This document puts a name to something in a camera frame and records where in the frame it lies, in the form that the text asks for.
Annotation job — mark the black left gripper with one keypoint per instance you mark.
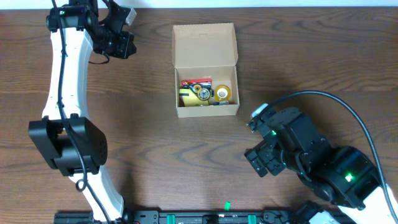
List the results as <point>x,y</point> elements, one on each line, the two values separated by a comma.
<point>121,45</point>

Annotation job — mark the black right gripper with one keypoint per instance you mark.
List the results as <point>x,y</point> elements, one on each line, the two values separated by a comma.
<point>268,152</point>

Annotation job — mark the clear yellow tape roll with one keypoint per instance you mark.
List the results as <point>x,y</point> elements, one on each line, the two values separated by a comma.
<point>222,93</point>

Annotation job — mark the black gold correction tape dispenser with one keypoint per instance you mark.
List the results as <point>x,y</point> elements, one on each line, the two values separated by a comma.
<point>202,90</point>

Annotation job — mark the brown cardboard box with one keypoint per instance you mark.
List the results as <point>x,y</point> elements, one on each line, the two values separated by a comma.
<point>206,51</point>

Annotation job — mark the yellow polar bear notepad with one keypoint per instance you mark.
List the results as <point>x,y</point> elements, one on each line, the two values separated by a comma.
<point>191,101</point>

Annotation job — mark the yellow highlighter pen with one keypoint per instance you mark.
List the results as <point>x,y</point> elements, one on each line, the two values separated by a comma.
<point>184,92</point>

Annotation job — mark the white blue staples box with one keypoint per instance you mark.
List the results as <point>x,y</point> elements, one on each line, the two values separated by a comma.
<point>219,103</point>

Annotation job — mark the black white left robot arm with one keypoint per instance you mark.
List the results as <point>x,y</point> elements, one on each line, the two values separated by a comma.
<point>66,138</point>

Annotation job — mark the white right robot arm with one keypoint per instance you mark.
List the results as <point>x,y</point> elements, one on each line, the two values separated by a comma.
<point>340,175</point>

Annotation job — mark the small green marker piece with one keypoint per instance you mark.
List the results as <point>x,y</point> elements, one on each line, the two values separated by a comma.
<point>227,206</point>

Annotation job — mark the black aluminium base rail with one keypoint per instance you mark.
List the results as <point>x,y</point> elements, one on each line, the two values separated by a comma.
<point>268,216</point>

